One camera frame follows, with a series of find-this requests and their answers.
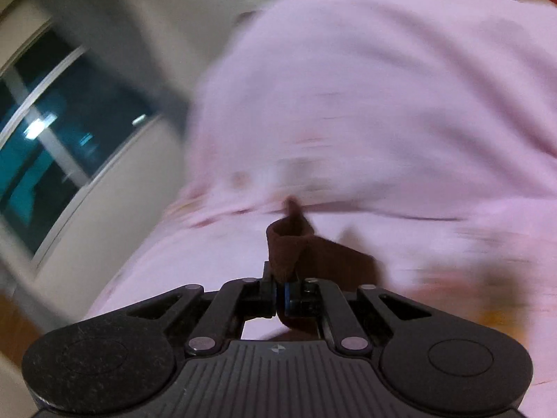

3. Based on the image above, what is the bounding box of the brown small garment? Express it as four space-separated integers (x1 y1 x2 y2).
265 198 389 340

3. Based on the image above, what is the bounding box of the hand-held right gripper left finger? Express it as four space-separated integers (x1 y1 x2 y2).
125 262 279 356

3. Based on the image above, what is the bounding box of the pink floral bed sheet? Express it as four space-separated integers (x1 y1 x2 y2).
87 0 557 418

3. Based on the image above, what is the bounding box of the window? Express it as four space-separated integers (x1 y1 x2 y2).
0 30 163 267

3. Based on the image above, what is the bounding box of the grey curtain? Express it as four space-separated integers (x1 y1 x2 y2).
41 0 192 114

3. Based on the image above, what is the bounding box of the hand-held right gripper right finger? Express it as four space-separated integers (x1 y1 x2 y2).
282 277 431 351

